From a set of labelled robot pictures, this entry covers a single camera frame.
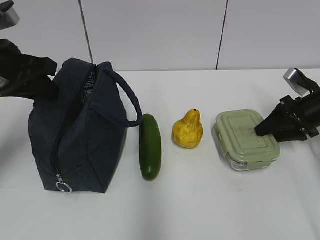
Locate glass container green lid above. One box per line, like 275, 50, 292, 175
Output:
213, 109, 281, 171

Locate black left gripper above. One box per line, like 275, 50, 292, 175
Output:
0, 39, 59, 99

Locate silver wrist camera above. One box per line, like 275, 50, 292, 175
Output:
283, 68, 320, 96
0, 0, 20, 31

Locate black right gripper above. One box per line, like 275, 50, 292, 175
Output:
255, 90, 320, 143

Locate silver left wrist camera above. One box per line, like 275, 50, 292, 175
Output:
0, 0, 20, 31

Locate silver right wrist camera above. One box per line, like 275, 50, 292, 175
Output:
283, 68, 320, 96

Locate yellow pear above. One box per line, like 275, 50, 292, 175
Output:
172, 108, 204, 149

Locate green cucumber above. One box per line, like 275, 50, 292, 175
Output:
139, 113, 162, 181

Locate dark blue lunch bag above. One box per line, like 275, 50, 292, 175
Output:
28, 58, 143, 194

